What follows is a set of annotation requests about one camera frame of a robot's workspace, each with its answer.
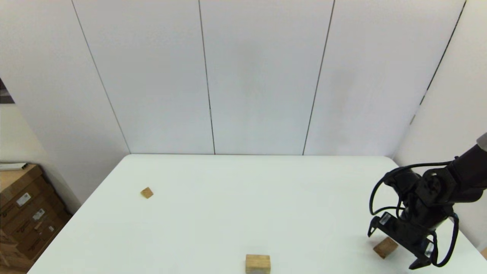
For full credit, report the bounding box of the dark grey wall panel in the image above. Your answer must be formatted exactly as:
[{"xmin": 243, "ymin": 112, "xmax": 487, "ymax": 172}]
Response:
[{"xmin": 0, "ymin": 78, "xmax": 15, "ymax": 104}]

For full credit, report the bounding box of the rectangular wooden block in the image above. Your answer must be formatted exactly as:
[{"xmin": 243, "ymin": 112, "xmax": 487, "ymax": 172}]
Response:
[{"xmin": 373, "ymin": 237, "xmax": 399, "ymax": 260}]

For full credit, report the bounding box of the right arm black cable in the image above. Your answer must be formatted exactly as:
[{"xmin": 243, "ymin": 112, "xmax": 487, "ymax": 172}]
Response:
[{"xmin": 368, "ymin": 162, "xmax": 461, "ymax": 268}]

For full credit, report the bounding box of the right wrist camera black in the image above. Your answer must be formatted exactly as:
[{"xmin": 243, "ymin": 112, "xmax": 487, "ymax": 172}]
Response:
[{"xmin": 367, "ymin": 212, "xmax": 396, "ymax": 238}]

